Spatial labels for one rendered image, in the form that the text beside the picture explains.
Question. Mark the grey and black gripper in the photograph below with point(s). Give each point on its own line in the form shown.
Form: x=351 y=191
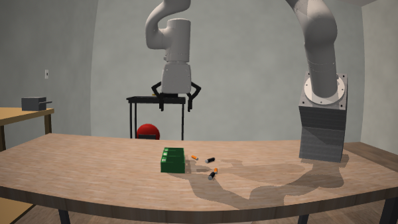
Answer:
x=176 y=78

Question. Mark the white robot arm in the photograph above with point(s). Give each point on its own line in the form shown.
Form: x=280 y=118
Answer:
x=318 y=26

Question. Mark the green three-compartment tray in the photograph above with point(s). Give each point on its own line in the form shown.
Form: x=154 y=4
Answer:
x=172 y=160

